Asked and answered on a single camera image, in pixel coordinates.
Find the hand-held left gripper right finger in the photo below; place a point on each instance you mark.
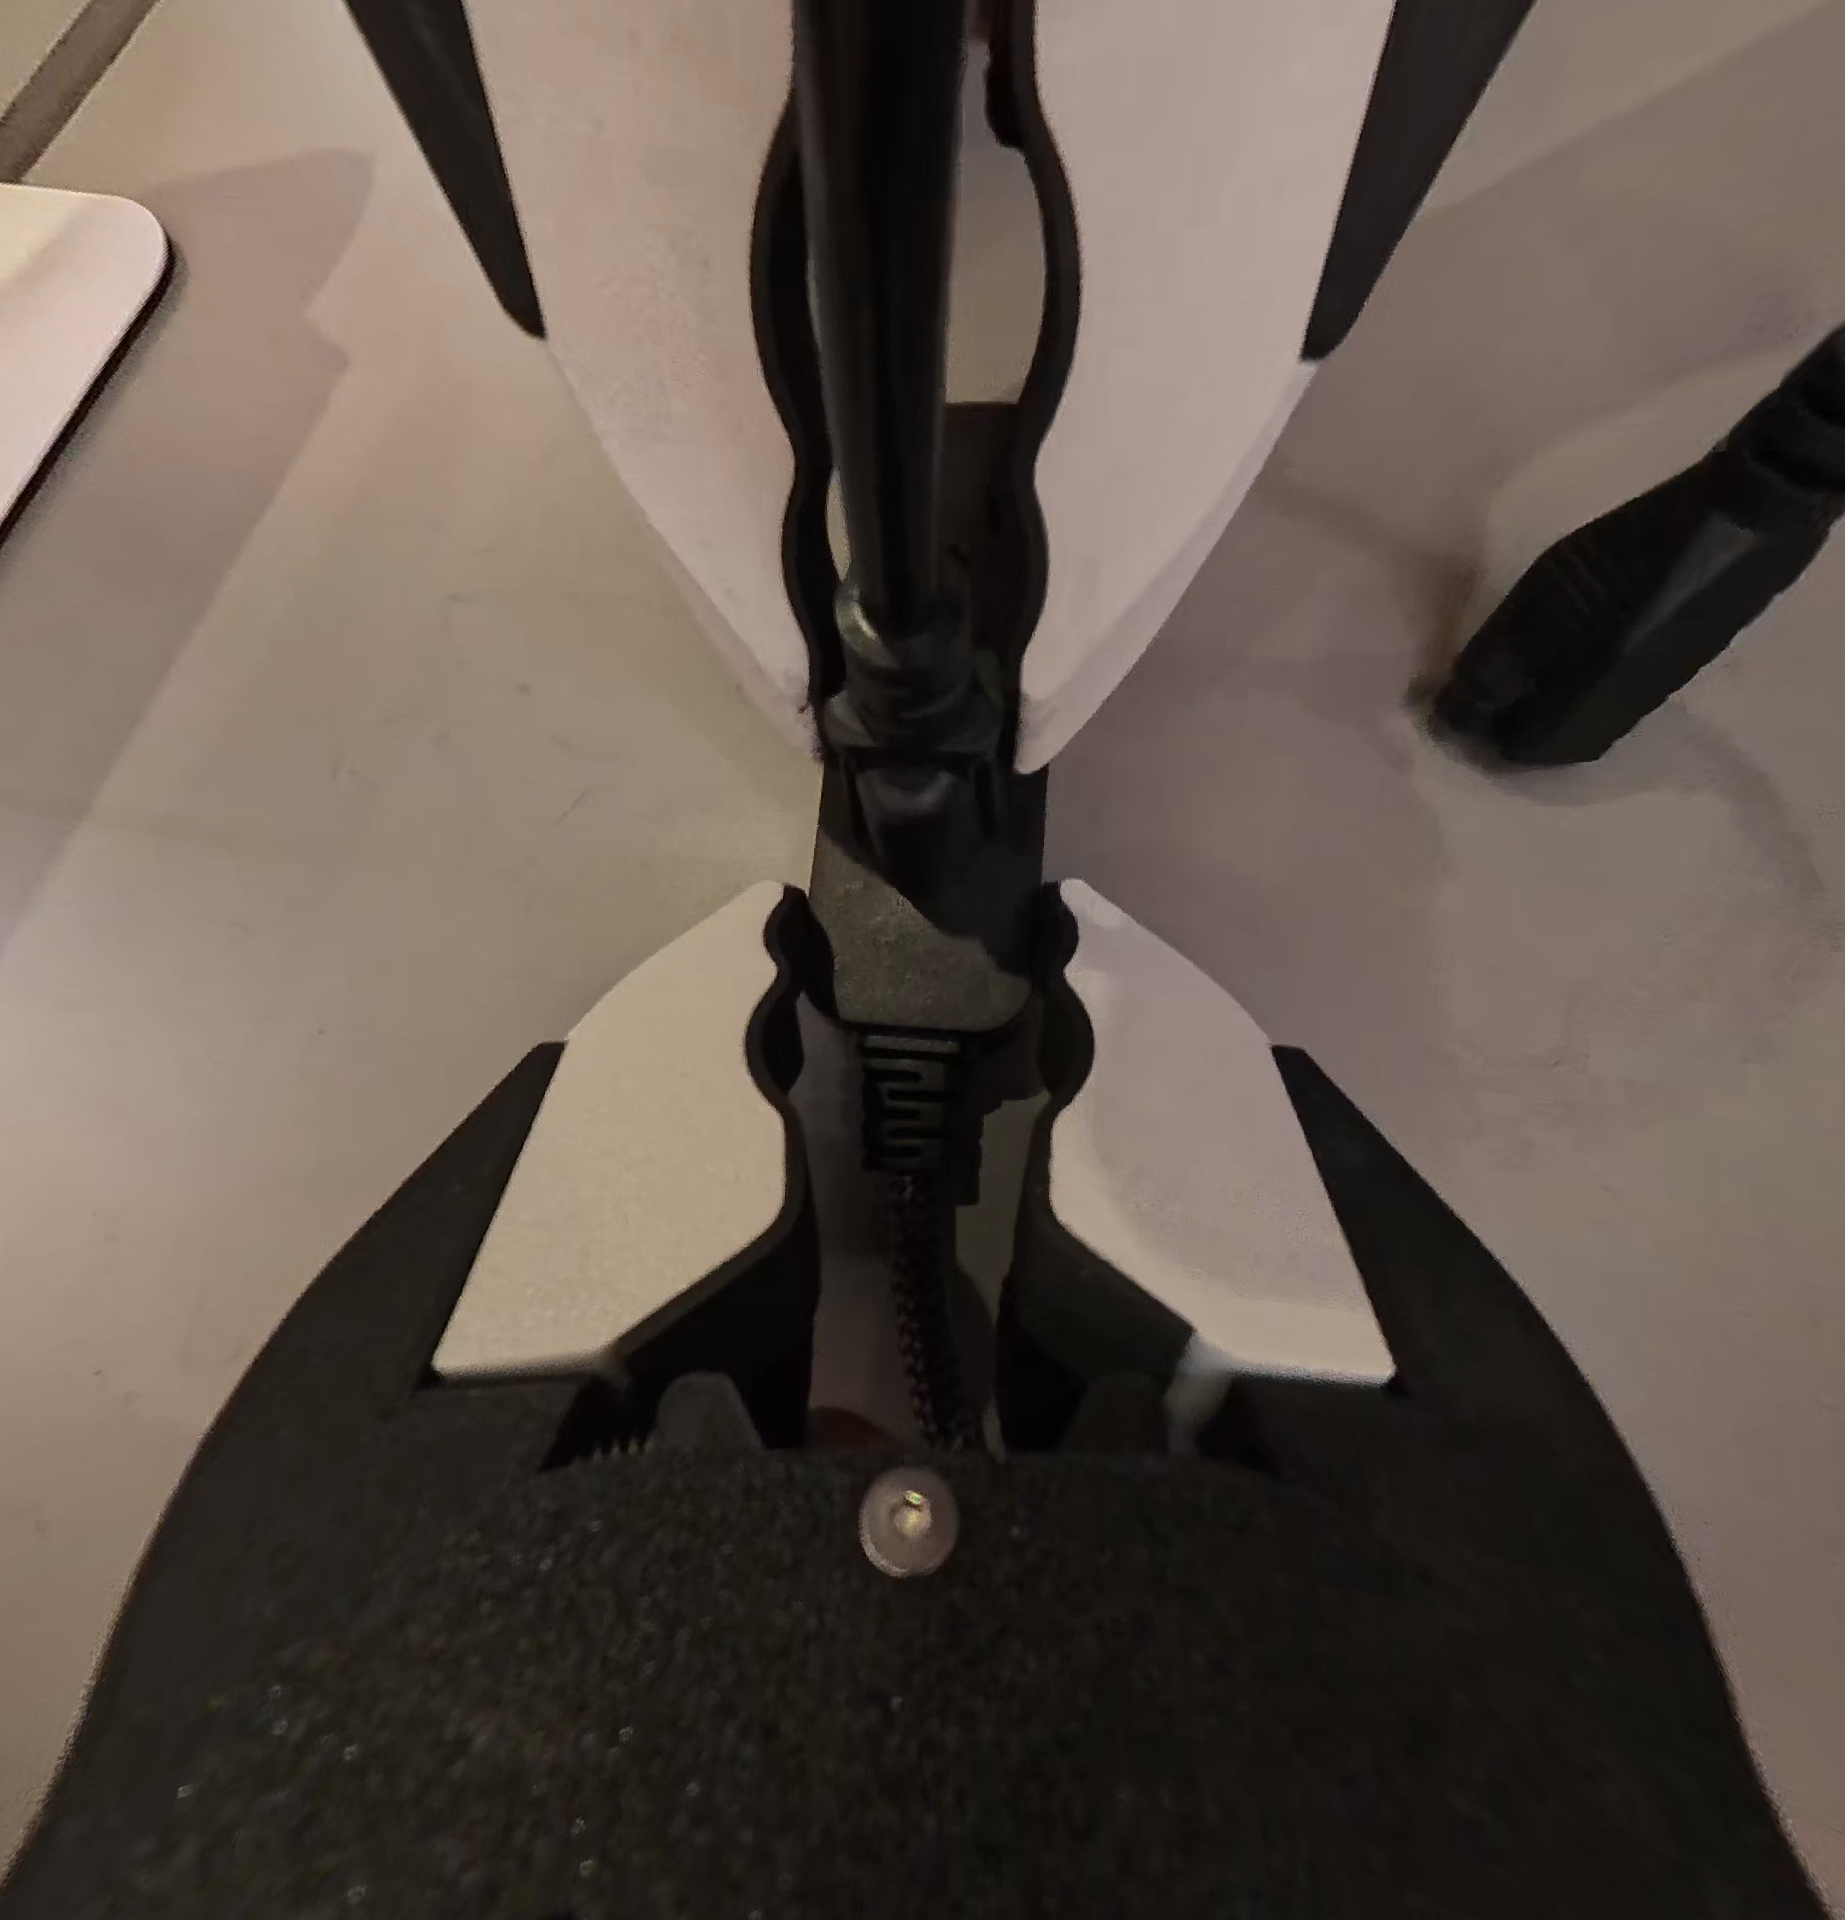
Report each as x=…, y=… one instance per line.
x=1208, y=1171

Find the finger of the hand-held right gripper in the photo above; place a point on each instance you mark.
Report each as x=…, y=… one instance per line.
x=653, y=301
x=1193, y=301

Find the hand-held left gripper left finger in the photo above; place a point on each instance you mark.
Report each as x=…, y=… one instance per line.
x=622, y=1171

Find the black power strip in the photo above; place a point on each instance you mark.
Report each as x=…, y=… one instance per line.
x=892, y=976

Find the grey desk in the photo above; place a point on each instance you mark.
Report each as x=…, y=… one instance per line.
x=1462, y=1051

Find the beige table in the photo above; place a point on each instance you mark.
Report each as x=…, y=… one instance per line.
x=7, y=46

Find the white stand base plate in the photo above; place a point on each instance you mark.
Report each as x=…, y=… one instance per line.
x=37, y=376

